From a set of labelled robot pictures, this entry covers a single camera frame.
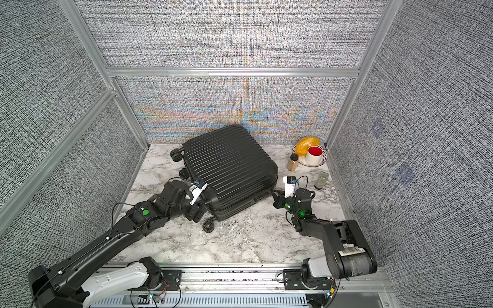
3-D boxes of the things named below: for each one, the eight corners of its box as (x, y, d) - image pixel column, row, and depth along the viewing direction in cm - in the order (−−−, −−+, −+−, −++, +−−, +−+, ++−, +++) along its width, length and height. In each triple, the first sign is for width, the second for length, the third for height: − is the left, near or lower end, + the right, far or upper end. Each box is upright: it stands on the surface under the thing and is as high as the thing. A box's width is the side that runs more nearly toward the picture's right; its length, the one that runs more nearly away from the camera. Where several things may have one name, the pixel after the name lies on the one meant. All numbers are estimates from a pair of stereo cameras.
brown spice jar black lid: (288, 171, 110) (291, 160, 102) (287, 164, 113) (290, 153, 105) (295, 171, 110) (299, 160, 102) (294, 164, 113) (297, 153, 105)
